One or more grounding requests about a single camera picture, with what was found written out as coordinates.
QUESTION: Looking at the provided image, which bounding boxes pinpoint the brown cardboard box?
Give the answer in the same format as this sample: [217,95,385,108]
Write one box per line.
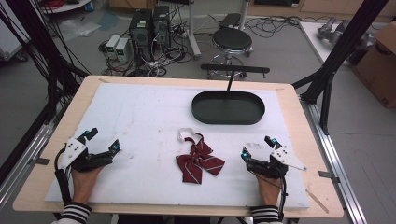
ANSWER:
[352,21,396,109]

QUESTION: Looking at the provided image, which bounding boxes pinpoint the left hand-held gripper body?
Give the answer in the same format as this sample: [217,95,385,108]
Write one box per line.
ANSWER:
[57,136,115,173]

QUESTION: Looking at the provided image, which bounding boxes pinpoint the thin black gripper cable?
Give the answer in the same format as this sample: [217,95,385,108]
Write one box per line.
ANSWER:
[277,174,290,222]

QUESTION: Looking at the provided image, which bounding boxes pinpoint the person's right hand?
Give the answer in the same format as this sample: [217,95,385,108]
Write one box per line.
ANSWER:
[253,172,283,207]

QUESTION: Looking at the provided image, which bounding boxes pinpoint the thin wooden stick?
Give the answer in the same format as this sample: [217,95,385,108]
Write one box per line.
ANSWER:
[305,188,331,215]

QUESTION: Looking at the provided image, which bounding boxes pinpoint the thick black gripper cable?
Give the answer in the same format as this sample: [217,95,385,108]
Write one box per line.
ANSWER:
[53,148,74,207]

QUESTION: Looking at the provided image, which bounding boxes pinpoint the red striped bow tie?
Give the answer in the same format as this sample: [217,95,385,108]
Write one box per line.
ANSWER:
[175,127,226,186]

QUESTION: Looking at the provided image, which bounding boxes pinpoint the black oval tray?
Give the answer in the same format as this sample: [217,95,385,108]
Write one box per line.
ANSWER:
[191,90,267,126]

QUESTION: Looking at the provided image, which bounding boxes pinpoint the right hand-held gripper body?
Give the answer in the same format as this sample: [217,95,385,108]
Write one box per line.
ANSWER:
[246,145,308,180]

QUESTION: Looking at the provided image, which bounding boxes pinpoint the flat black device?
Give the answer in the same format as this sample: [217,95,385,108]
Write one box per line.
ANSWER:
[219,12,243,30]

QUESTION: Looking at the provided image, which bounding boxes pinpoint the round white table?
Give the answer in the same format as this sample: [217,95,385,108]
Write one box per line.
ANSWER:
[39,0,95,15]

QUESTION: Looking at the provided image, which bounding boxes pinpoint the black T-shaped bar stand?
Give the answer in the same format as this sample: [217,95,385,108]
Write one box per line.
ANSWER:
[200,63,271,93]

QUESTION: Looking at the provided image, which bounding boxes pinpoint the grey machine part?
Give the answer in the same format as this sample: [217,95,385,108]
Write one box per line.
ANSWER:
[317,16,377,50]

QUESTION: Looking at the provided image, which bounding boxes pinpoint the white desk leg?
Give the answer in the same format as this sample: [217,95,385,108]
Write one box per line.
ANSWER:
[186,0,203,61]

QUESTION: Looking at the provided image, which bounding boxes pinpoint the computer towers on floor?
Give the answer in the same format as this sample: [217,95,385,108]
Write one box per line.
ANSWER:
[97,18,195,78]

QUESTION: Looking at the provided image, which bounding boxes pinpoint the black computer tower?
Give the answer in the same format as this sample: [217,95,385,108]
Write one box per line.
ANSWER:
[128,7,154,61]
[151,4,172,51]

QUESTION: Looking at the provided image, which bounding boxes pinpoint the black metal frame stand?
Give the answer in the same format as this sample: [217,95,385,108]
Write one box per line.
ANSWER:
[0,0,91,126]
[291,0,390,136]

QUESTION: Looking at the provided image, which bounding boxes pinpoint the black round stool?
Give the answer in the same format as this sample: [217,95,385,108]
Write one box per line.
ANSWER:
[207,26,255,79]

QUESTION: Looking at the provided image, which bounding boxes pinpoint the white foam mat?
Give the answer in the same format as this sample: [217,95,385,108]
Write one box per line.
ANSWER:
[44,81,311,210]

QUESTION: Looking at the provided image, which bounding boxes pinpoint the aluminium rail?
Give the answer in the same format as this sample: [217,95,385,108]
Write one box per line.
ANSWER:
[299,95,369,224]
[0,102,68,210]

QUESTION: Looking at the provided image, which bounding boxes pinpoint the clear plastic sheet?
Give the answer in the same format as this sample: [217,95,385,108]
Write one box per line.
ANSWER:
[58,18,103,39]

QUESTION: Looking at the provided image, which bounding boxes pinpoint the person's left hand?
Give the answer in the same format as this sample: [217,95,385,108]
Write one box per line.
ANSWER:
[70,165,106,207]

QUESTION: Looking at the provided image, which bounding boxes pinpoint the white power supply unit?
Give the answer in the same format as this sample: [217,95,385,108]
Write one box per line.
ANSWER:
[114,36,132,63]
[105,34,121,61]

